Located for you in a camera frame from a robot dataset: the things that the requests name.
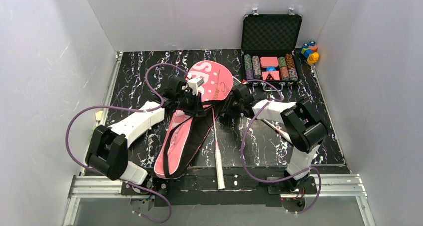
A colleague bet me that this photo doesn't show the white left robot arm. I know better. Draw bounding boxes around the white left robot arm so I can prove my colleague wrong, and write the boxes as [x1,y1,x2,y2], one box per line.
[85,77,205,185]

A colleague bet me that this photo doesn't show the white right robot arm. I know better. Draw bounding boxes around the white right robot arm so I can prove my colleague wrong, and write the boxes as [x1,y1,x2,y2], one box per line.
[222,84,328,190]

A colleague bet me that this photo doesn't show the colourful toy blocks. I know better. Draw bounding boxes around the colourful toy blocks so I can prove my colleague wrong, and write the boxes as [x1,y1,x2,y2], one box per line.
[300,41,320,65]

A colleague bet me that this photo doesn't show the poker chip stack row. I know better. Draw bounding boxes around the poker chip stack row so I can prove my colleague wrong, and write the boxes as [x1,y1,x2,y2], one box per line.
[278,57,290,81]
[244,54,254,80]
[285,54,299,81]
[252,56,262,80]

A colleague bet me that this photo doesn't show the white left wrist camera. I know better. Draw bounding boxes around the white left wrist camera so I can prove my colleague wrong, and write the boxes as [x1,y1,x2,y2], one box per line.
[187,77,204,95]

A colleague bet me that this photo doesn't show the black poker chip case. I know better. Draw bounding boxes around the black poker chip case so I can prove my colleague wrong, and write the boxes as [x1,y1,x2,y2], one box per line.
[241,14,303,80]

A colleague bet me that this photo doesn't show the blue dealer button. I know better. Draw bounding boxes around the blue dealer button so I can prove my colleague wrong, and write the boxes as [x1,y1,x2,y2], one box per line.
[266,67,276,72]

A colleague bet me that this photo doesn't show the pink racket cover bag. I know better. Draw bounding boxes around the pink racket cover bag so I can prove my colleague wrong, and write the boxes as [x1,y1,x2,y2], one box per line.
[154,60,233,179]

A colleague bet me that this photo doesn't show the small wooden block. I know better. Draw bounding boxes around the small wooden block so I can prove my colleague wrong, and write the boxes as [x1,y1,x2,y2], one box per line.
[95,110,103,122]

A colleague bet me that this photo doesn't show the pink playing card deck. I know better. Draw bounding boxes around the pink playing card deck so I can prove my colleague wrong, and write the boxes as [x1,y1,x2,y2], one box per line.
[262,71,280,81]
[260,56,279,68]

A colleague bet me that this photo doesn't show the pink badminton racket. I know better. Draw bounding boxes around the pink badminton racket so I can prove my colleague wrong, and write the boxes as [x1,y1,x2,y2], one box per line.
[212,109,225,190]
[232,76,292,143]

